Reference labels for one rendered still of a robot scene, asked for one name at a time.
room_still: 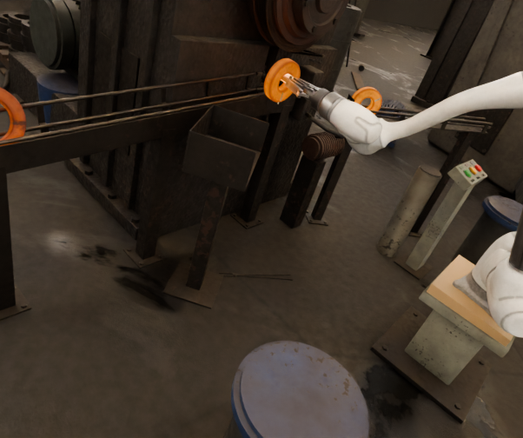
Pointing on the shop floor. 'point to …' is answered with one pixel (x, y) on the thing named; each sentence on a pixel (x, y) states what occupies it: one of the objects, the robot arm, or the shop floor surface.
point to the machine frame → (125, 36)
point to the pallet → (9, 37)
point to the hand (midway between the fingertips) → (284, 76)
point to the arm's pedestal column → (435, 360)
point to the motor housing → (308, 175)
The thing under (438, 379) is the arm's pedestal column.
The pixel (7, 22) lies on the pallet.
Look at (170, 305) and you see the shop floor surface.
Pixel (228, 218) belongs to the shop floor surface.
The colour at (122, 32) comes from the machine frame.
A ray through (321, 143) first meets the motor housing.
